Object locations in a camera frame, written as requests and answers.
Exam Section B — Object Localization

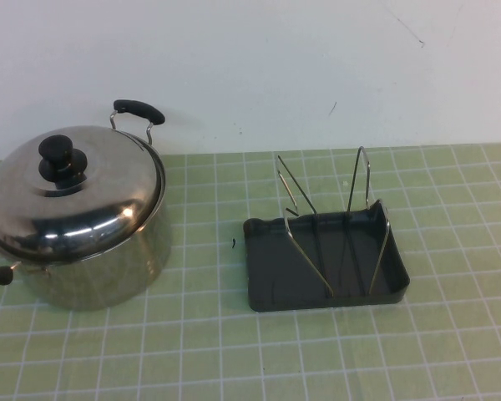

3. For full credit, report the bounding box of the green checkered table mat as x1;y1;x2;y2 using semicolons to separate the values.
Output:
0;141;501;401

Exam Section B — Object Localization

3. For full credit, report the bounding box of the stainless steel pot lid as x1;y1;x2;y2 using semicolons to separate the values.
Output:
0;124;166;258

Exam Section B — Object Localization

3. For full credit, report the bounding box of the stainless steel cooking pot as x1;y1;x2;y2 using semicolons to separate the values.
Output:
0;99;170;312

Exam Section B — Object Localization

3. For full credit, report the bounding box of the black tray wire lid rack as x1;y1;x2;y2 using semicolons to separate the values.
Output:
242;145;411;313

